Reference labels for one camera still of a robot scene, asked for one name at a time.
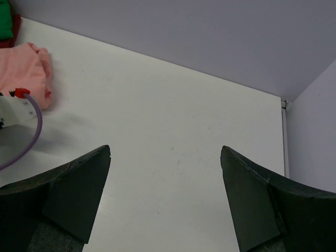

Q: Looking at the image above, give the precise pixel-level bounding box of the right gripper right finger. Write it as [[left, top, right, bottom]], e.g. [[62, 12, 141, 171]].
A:
[[220, 146, 335, 251]]

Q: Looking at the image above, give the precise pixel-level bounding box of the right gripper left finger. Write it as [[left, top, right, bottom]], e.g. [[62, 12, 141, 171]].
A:
[[1, 145, 111, 251]]

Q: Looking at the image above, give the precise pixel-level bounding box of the pink t shirt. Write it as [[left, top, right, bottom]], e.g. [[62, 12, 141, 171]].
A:
[[1, 43, 53, 110]]

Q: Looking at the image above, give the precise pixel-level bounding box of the green folded t shirt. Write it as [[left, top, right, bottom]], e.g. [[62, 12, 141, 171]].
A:
[[0, 1, 13, 40]]

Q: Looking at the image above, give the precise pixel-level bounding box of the red folded t shirt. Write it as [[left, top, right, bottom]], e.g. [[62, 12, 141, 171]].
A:
[[0, 14, 22, 48]]

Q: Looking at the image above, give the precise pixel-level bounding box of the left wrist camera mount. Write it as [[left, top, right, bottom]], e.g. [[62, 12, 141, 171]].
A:
[[1, 93, 36, 129]]

